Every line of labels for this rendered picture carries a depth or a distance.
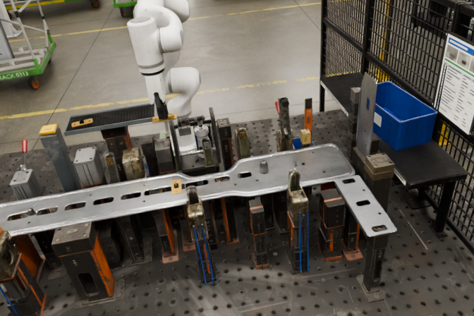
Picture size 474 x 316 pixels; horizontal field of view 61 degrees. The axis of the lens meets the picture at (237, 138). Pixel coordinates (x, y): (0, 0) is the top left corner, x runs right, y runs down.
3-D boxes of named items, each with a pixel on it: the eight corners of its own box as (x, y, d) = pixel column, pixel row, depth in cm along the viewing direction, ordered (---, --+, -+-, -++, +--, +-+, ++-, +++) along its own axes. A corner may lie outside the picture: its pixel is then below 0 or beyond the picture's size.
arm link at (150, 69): (138, 57, 132) (140, 65, 133) (135, 68, 124) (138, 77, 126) (163, 53, 132) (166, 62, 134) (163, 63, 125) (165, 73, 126)
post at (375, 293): (368, 302, 139) (377, 244, 123) (355, 276, 148) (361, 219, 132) (386, 298, 139) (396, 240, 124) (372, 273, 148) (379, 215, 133)
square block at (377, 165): (366, 239, 162) (374, 168, 142) (357, 225, 168) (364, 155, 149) (385, 235, 163) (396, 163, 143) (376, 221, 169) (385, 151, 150)
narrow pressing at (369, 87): (367, 163, 154) (376, 82, 136) (355, 147, 164) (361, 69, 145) (369, 163, 154) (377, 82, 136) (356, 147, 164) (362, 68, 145)
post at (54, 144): (72, 216, 189) (38, 138, 165) (75, 206, 196) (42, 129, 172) (88, 214, 190) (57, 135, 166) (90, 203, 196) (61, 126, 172)
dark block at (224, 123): (229, 204, 186) (218, 127, 163) (226, 195, 192) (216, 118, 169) (240, 202, 187) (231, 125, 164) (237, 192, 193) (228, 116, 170)
